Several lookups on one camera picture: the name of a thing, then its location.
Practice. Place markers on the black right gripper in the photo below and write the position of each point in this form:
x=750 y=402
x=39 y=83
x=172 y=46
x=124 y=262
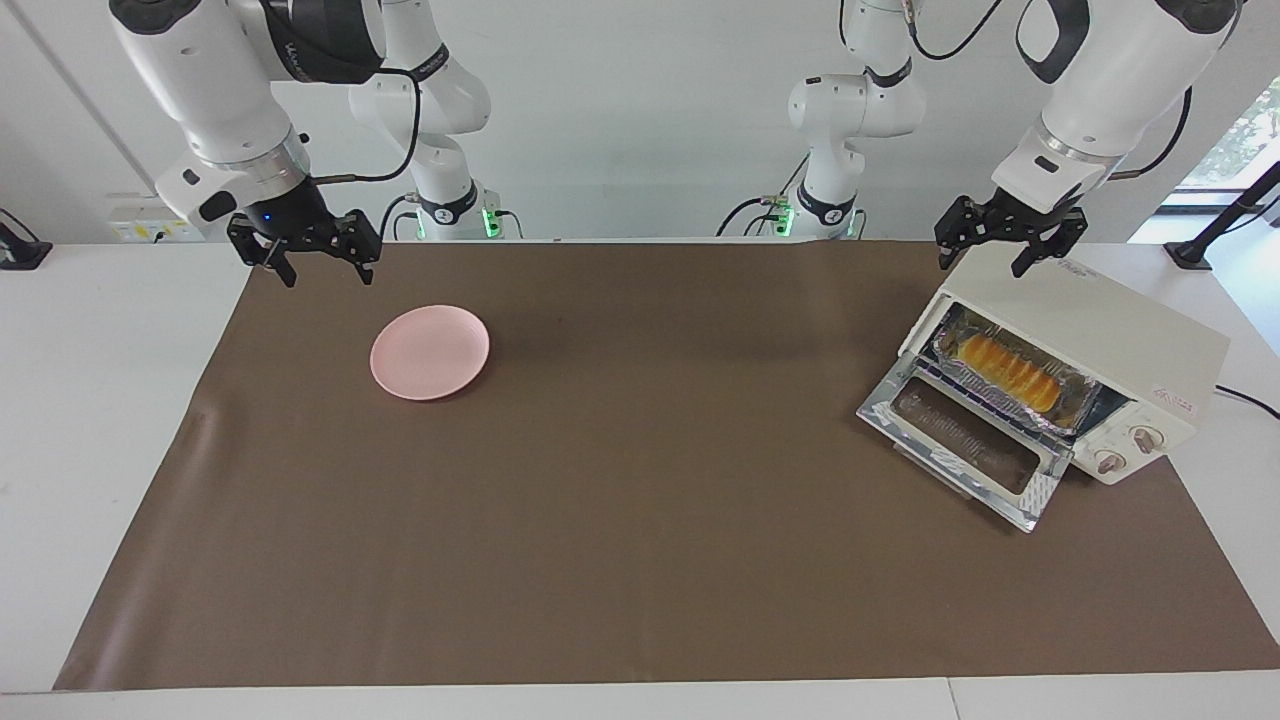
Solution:
x=295 y=220

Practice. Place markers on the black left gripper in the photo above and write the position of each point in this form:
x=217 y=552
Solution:
x=1025 y=222

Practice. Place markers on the yellow sliced bread loaf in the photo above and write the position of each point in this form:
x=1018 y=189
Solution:
x=1010 y=372

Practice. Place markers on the silver aluminium foil tray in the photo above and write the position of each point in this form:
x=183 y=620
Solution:
x=985 y=392

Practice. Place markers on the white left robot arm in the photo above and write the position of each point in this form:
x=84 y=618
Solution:
x=1110 y=90

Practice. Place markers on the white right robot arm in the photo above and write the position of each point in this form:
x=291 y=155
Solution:
x=210 y=80

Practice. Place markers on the cream toaster oven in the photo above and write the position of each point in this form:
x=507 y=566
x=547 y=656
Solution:
x=1100 y=320

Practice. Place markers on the glass oven door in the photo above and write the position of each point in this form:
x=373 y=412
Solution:
x=960 y=445

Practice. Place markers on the brown oven knob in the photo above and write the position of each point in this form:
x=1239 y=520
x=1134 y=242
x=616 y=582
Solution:
x=1108 y=462
x=1145 y=438

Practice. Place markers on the pink round plate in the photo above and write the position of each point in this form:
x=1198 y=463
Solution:
x=430 y=352

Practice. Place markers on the window with greenery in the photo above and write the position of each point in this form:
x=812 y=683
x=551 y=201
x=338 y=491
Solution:
x=1240 y=135

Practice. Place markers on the black table clamp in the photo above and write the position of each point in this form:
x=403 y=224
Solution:
x=20 y=252

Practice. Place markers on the brown table mat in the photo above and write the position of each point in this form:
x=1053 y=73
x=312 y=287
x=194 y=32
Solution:
x=680 y=500

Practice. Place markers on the white wall socket box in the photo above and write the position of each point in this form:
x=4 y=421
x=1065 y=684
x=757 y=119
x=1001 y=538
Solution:
x=135 y=225

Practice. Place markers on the black camera stand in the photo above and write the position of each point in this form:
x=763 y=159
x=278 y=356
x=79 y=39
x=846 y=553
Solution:
x=1225 y=215

